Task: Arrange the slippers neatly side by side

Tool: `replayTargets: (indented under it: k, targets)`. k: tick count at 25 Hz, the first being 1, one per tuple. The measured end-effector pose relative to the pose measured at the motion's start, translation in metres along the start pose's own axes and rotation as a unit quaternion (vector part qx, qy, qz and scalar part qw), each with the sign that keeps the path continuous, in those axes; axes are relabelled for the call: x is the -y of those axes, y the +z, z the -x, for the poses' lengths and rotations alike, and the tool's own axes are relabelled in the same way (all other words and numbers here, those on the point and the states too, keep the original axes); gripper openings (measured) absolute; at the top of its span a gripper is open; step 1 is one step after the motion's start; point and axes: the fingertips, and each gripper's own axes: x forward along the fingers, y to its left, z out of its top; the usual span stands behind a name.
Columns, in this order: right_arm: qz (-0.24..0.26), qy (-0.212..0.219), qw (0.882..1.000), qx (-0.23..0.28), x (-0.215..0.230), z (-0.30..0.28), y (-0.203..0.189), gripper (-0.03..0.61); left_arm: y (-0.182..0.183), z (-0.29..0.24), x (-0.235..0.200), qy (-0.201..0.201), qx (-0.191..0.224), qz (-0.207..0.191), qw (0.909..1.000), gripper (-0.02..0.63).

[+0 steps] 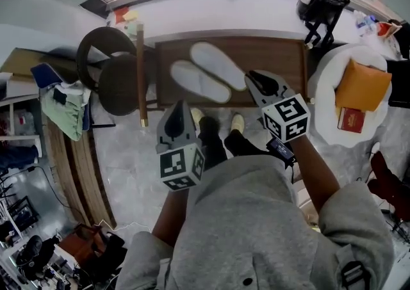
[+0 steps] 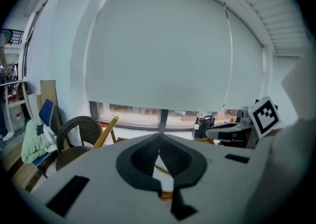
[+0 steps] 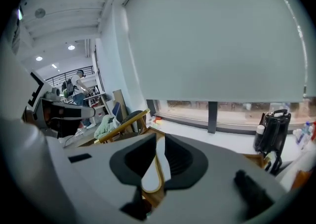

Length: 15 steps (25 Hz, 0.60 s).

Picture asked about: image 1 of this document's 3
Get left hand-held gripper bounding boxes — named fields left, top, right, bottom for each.
left=156, top=99, right=206, bottom=192

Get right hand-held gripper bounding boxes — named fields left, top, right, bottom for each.
left=244, top=70, right=312, bottom=144

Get white slipper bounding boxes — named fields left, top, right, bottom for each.
left=169, top=60, right=231, bottom=104
left=189, top=41, right=249, bottom=93

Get person's left forearm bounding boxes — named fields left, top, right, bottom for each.
left=150, top=186, right=190, bottom=248

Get person's right forearm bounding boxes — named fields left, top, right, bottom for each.
left=288, top=136, right=341, bottom=222

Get person's left beige shoe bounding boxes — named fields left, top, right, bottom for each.
left=190, top=108, right=206, bottom=129

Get person's beige shoe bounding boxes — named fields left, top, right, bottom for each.
left=230, top=113, right=246, bottom=133
left=190, top=108, right=206, bottom=129

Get wooden tray table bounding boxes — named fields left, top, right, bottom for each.
left=136, top=22, right=316, bottom=128

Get person's left leg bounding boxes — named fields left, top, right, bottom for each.
left=198, top=115, right=228, bottom=171

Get person's leg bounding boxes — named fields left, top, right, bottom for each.
left=224, top=128, right=273, bottom=158
left=198, top=115, right=228, bottom=171

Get person's right beige shoe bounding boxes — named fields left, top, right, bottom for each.
left=230, top=113, right=246, bottom=133

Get white armchair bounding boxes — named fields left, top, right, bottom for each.
left=307, top=42, right=395, bottom=150

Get person's right leg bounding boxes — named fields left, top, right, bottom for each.
left=224, top=128, right=273, bottom=158

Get dark round wicker chair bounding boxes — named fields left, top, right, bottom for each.
left=76, top=26, right=150, bottom=117

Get black adapter box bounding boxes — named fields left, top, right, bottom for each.
left=265, top=137, right=297, bottom=168

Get red book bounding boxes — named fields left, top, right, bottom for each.
left=336, top=106, right=366, bottom=134

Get orange cushion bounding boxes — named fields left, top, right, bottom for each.
left=334, top=59, right=393, bottom=112

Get black backpack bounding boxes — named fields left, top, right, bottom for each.
left=296, top=0, right=352, bottom=49

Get white window ledge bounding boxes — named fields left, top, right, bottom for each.
left=105, top=0, right=410, bottom=56

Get brown wooden planks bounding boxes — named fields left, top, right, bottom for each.
left=44, top=115, right=118, bottom=229

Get pale green packet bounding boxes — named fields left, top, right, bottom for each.
left=123, top=21, right=145, bottom=35

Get pale green cloth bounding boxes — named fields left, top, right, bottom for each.
left=40, top=82, right=92, bottom=141

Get person's grey sweatshirt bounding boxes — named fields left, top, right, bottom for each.
left=115, top=156, right=397, bottom=290

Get red paper bag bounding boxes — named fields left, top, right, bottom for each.
left=377, top=21, right=403, bottom=38

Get brown wooden crate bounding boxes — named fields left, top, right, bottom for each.
left=59, top=223, right=110, bottom=270

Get white shelf unit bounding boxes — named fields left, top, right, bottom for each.
left=0, top=96, right=44, bottom=158

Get dark red chair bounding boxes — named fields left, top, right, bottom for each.
left=366, top=150, right=410, bottom=222

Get dark blue bundle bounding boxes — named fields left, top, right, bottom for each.
left=0, top=146, right=39, bottom=171

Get cardboard sheet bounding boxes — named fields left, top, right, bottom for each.
left=0, top=47, right=84, bottom=75

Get black metal rack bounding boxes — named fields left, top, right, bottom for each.
left=0, top=170, right=41, bottom=235

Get black office chair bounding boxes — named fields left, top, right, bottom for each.
left=15, top=234, right=62, bottom=280

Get white floor cable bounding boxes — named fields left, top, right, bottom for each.
left=92, top=218, right=153, bottom=235

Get black cable with plug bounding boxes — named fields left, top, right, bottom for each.
left=358, top=141, right=382, bottom=184

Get black floor cable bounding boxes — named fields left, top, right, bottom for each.
left=28, top=165, right=74, bottom=216

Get black strap buckle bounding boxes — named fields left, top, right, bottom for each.
left=340, top=260, right=368, bottom=288

